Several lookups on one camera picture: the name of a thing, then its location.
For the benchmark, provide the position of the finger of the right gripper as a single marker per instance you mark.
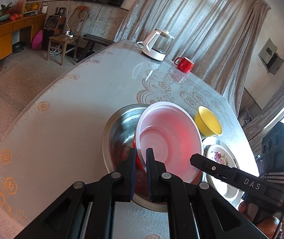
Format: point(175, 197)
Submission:
point(219, 171)

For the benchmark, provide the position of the wooden chair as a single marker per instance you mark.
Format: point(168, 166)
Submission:
point(69, 40)

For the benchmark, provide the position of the white plate with red characters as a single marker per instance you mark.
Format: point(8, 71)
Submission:
point(207, 142)

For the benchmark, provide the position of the white glass electric kettle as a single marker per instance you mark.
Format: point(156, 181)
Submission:
point(156, 44)

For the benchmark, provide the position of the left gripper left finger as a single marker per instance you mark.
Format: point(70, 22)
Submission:
point(127, 169)

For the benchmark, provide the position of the red mug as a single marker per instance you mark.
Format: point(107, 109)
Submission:
point(184, 64)

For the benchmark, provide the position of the wall electrical box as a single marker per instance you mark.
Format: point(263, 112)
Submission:
point(270, 58)

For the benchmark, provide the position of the black bench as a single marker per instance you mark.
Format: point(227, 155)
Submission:
point(91, 40)

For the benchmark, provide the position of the yellow plastic bowl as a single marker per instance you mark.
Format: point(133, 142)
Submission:
point(207, 123)

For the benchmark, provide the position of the small rose-print white plate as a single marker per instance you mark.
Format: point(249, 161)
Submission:
point(220, 155)

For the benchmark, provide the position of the right hand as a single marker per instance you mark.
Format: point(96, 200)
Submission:
point(270, 226)

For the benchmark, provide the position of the pink bag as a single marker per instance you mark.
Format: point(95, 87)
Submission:
point(37, 41)

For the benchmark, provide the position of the stainless steel bowl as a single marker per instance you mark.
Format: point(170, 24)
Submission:
point(117, 139)

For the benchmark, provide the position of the red plastic bowl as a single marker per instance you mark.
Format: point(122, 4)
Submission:
point(172, 134)

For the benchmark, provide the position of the small black speaker box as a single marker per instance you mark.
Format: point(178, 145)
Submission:
point(53, 27)

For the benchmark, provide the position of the grey window curtain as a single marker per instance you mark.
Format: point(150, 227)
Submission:
point(271, 114)

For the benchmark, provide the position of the grey centre curtain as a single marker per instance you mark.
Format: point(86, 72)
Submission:
point(217, 35)

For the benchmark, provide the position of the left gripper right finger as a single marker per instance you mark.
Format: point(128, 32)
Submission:
point(157, 186)

